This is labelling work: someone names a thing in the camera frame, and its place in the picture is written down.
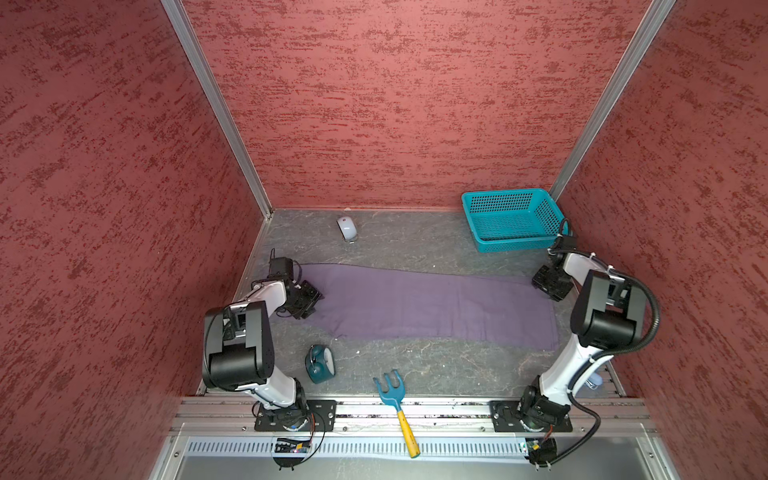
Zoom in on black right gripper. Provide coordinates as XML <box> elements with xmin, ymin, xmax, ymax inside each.
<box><xmin>532</xmin><ymin>263</ymin><xmax>575</xmax><ymax>300</ymax></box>

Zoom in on purple trousers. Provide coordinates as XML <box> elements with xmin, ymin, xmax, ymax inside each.
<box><xmin>303</xmin><ymin>264</ymin><xmax>559</xmax><ymax>351</ymax></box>

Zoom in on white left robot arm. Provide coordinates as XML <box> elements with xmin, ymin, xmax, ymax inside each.
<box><xmin>202</xmin><ymin>280</ymin><xmax>312</xmax><ymax>431</ymax></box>

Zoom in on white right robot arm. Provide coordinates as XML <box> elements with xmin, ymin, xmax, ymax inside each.
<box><xmin>517</xmin><ymin>250</ymin><xmax>660</xmax><ymax>432</ymax></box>

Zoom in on teal tape dispenser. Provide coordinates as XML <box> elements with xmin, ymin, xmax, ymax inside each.
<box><xmin>305</xmin><ymin>344</ymin><xmax>336</xmax><ymax>384</ymax></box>

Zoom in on teal plastic mesh basket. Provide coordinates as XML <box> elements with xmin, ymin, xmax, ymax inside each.
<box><xmin>461</xmin><ymin>188</ymin><xmax>572</xmax><ymax>253</ymax></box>

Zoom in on white computer mouse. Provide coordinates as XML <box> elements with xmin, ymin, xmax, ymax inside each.
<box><xmin>337</xmin><ymin>216</ymin><xmax>358</xmax><ymax>243</ymax></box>

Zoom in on small light blue object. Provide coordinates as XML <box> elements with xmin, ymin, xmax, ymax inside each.
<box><xmin>585</xmin><ymin>372</ymin><xmax>603</xmax><ymax>390</ymax></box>

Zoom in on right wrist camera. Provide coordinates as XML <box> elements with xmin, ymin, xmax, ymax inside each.
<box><xmin>549</xmin><ymin>234</ymin><xmax>578</xmax><ymax>252</ymax></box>

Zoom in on black corrugated cable conduit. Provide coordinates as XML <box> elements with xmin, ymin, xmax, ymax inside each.
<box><xmin>539</xmin><ymin>218</ymin><xmax>661</xmax><ymax>468</ymax></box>

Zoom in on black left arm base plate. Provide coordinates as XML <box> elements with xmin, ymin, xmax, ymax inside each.
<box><xmin>252</xmin><ymin>400</ymin><xmax>337</xmax><ymax>434</ymax></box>

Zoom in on blue garden fork yellow handle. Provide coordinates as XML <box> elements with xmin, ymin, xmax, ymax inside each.
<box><xmin>373</xmin><ymin>369</ymin><xmax>421</xmax><ymax>459</ymax></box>

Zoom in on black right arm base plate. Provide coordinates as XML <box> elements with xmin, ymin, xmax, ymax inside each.
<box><xmin>489</xmin><ymin>399</ymin><xmax>573</xmax><ymax>435</ymax></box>

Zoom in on left circuit board with wires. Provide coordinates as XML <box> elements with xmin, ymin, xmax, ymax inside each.
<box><xmin>272</xmin><ymin>413</ymin><xmax>327</xmax><ymax>471</ymax></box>

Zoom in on circuit board with wires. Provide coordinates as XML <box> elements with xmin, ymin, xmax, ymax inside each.
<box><xmin>526</xmin><ymin>429</ymin><xmax>558</xmax><ymax>469</ymax></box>
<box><xmin>272</xmin><ymin>413</ymin><xmax>327</xmax><ymax>471</ymax></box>

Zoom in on aluminium front rail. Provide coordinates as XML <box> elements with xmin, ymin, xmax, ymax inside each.
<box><xmin>170</xmin><ymin>394</ymin><xmax>655</xmax><ymax>463</ymax></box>

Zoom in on right circuit board with wires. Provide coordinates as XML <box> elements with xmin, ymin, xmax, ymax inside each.
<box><xmin>526</xmin><ymin>429</ymin><xmax>558</xmax><ymax>469</ymax></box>

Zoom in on aluminium corner post right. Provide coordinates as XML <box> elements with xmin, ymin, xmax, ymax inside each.
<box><xmin>549</xmin><ymin>0</ymin><xmax>676</xmax><ymax>201</ymax></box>

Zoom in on aluminium corner post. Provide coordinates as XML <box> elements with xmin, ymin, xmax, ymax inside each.
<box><xmin>549</xmin><ymin>0</ymin><xmax>676</xmax><ymax>201</ymax></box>
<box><xmin>161</xmin><ymin>0</ymin><xmax>274</xmax><ymax>221</ymax></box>

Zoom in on aluminium corner post left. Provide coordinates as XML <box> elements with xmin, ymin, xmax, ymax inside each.
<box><xmin>161</xmin><ymin>0</ymin><xmax>274</xmax><ymax>221</ymax></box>

